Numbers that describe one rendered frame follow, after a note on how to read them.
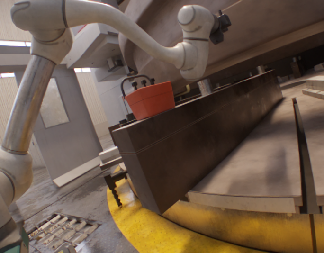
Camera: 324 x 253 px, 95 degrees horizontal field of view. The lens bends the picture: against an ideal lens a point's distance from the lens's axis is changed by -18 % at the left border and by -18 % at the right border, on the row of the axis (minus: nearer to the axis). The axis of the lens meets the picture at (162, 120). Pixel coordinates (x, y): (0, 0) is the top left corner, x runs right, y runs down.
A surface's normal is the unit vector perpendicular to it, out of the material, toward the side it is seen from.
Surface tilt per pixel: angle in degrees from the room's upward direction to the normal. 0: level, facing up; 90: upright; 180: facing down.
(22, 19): 126
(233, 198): 90
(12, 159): 74
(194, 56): 111
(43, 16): 130
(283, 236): 90
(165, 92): 97
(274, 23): 90
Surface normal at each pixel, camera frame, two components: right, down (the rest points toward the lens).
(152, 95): 0.69, -0.06
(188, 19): -0.45, 0.34
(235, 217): -0.66, 0.29
